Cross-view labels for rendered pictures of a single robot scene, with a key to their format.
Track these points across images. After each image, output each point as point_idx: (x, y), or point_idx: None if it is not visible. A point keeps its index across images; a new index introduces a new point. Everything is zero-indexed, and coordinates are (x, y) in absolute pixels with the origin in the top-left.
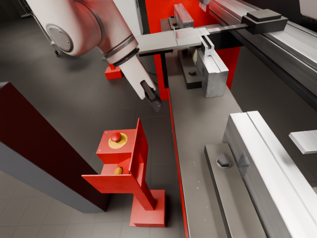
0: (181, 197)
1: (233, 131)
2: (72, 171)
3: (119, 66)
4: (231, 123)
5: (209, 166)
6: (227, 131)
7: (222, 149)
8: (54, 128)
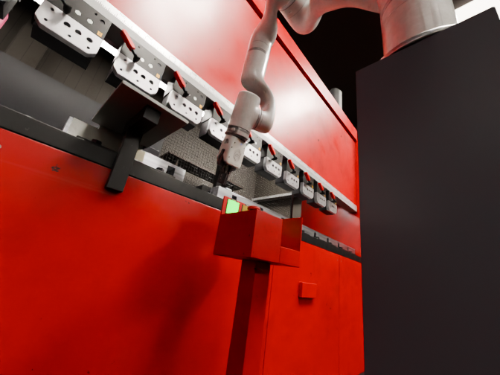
0: (234, 269)
1: (224, 192)
2: None
3: (245, 143)
4: (222, 189)
5: None
6: (219, 196)
7: None
8: (359, 202)
